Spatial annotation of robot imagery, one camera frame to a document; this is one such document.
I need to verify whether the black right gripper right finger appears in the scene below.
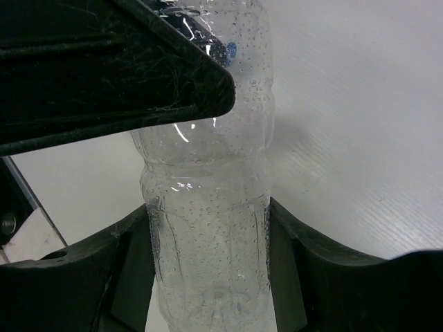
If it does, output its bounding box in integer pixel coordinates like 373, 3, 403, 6
270, 201, 442, 331

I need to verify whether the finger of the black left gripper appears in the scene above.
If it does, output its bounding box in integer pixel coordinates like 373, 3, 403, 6
1, 1, 235, 156

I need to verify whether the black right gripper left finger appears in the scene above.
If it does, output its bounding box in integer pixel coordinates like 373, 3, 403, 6
1, 206, 154, 331

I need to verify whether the clear bottle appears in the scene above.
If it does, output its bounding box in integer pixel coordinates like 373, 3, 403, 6
132, 1, 275, 331

